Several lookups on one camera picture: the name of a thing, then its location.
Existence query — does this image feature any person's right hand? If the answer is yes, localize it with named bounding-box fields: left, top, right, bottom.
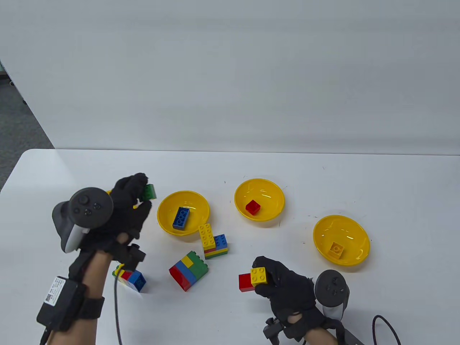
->
left=253, top=256, right=344, bottom=340

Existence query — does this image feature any person's left hand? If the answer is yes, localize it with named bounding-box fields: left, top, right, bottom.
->
left=69, top=174, right=152, bottom=279

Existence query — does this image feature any grey handheld controller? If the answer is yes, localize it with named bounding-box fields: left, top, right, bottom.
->
left=314, top=270, right=350, bottom=320
left=52, top=188, right=114, bottom=254

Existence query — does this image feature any red long toy brick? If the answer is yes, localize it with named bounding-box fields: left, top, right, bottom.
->
left=239, top=273, right=256, bottom=293

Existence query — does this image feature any blue long toy brick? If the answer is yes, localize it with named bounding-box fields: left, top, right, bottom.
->
left=172, top=207, right=190, bottom=230

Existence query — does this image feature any small multicolour toy brick stack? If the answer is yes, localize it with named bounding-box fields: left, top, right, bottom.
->
left=112, top=264, right=147, bottom=293

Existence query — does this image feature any large multicolour toy brick block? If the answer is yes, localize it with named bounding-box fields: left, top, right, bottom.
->
left=169, top=251, right=210, bottom=292

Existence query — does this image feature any stepped multicolour toy brick stack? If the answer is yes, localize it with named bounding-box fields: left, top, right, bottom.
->
left=199, top=223, right=229, bottom=260

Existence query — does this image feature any person's right forearm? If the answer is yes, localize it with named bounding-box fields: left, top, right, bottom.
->
left=304, top=329, right=336, bottom=345

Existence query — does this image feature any person's left forearm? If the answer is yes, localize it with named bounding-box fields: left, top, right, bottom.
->
left=45, top=250, right=117, bottom=345

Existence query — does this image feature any yellow plastic bowl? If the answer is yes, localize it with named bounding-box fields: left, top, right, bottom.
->
left=234, top=178, right=285, bottom=222
left=157, top=190, right=211, bottom=236
left=105, top=190, right=138, bottom=210
left=313, top=215, right=371, bottom=267

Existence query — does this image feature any black wrist sensor box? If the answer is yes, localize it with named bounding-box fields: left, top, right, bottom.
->
left=340, top=329, right=367, bottom=345
left=37, top=276, right=87, bottom=332

